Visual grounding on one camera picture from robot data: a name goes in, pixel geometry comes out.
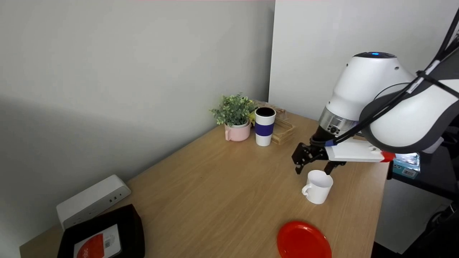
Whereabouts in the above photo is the blue tissue box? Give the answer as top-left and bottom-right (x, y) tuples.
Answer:
(390, 151), (422, 179)

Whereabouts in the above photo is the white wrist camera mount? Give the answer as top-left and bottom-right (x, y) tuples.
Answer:
(324, 136), (397, 164)

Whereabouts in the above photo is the white tumbler with blue band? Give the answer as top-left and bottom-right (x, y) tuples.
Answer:
(253, 106), (278, 147)

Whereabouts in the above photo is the white cup with handle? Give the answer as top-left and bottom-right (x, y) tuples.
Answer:
(300, 169), (334, 206)

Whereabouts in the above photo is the black office chair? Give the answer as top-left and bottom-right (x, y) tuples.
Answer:
(372, 200), (459, 258)

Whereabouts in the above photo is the black tray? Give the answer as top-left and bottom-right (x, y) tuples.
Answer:
(56, 203), (146, 258)

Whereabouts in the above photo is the black side desk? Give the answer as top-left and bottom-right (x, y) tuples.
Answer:
(386, 141), (459, 200)

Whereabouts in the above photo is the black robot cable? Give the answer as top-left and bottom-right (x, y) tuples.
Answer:
(329, 7), (459, 147)

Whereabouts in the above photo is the orange plate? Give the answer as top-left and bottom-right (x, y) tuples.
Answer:
(275, 219), (333, 258)

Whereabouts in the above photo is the green plant in pink pot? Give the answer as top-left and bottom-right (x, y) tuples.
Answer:
(211, 93), (258, 143)

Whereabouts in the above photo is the red and white card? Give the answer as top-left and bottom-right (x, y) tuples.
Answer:
(72, 223), (123, 258)

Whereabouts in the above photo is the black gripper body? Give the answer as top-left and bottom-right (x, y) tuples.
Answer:
(306, 127), (337, 161)

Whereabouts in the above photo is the wooden coaster stack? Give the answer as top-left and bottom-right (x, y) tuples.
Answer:
(271, 118), (297, 146)

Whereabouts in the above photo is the white rectangular box device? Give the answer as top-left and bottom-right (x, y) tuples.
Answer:
(55, 173), (132, 230)

